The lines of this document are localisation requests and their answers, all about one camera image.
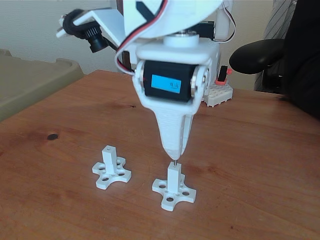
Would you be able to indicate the small metal screw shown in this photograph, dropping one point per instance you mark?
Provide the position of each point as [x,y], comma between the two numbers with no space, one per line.
[176,162]

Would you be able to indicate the orange and black clamp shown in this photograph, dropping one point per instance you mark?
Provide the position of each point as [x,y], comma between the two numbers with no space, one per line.
[221,82]

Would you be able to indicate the black chair armrest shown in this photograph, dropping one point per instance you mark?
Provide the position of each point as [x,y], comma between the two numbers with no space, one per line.
[255,56]

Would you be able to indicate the grey striped cloth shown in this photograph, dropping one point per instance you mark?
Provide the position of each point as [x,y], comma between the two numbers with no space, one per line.
[277,20]

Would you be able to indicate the person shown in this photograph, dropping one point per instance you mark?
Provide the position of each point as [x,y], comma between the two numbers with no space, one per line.
[305,62]

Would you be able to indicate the beige plastic container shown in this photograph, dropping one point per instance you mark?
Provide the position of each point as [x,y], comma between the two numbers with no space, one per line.
[30,82]

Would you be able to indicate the white post stand cross base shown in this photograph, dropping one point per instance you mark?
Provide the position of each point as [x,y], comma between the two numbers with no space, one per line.
[173,180]
[110,160]

